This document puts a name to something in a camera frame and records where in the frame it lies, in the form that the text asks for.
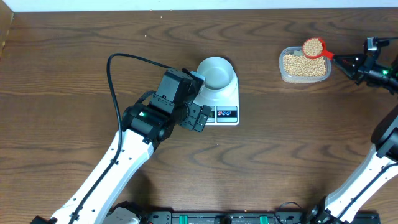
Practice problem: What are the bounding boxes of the grey plastic bowl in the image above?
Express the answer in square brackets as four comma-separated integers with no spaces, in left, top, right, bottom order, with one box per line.
[197,57,234,90]

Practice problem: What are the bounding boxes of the white digital kitchen scale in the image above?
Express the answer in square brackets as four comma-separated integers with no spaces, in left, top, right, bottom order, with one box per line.
[194,72,240,126]

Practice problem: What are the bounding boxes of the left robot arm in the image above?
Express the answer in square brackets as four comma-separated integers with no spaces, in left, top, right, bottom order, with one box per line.
[32,68,211,224]

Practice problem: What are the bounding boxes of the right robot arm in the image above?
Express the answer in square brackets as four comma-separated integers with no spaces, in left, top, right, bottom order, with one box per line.
[302,54,397,223]

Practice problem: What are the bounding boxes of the clear plastic container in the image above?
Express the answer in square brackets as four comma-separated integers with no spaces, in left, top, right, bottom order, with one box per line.
[279,47,331,83]

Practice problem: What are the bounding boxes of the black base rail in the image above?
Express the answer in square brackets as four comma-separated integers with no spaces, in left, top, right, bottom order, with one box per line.
[105,210,381,224]

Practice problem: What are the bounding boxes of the red plastic measuring scoop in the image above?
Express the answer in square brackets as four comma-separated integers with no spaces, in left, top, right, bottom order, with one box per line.
[304,37,334,60]

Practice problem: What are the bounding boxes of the soybeans in scoop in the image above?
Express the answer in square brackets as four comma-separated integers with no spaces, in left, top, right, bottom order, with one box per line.
[303,38,323,57]

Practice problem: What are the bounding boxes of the soybeans in container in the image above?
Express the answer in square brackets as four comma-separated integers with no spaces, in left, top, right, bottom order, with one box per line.
[283,54,326,77]

